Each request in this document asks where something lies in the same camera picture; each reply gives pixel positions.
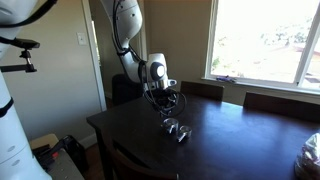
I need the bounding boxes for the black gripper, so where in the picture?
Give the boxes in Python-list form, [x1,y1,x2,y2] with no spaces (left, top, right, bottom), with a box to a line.
[148,89,179,118]

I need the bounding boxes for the dark wooden chair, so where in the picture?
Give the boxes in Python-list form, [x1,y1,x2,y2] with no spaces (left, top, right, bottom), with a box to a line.
[99,129,179,180]
[179,80,225,102]
[243,91,320,123]

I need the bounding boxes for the black office chair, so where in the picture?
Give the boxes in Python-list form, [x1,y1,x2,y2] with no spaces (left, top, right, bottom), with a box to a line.
[111,73,148,107]

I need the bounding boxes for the purple object on sill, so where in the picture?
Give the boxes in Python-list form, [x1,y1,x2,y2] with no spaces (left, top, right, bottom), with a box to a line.
[215,75,237,84]

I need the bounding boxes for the black tool with red button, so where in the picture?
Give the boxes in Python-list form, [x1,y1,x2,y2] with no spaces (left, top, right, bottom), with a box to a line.
[33,134,89,174]

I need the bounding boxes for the grey perforated platform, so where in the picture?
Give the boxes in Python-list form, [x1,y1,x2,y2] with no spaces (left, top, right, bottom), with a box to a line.
[46,148,84,180]

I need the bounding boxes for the white framed window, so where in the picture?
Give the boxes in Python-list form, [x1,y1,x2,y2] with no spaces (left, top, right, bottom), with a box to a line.
[203,0,320,93]

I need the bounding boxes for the cream coloured box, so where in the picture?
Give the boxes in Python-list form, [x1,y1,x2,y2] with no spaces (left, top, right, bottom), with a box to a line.
[29,133,60,150]

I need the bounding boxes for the clear plastic food bag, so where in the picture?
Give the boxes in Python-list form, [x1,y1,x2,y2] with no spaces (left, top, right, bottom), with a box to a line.
[294,132,320,180]

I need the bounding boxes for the white door frame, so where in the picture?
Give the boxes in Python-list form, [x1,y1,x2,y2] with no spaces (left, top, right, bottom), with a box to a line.
[81,0,150,113]

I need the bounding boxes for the white light switch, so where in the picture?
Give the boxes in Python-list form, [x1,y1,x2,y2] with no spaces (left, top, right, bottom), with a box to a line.
[76,32,87,47]

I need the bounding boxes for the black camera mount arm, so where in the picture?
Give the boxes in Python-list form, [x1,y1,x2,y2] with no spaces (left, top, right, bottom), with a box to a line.
[0,49,38,74]

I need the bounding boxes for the black external camera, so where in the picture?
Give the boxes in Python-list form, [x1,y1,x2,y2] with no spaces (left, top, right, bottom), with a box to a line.
[13,37,41,50]

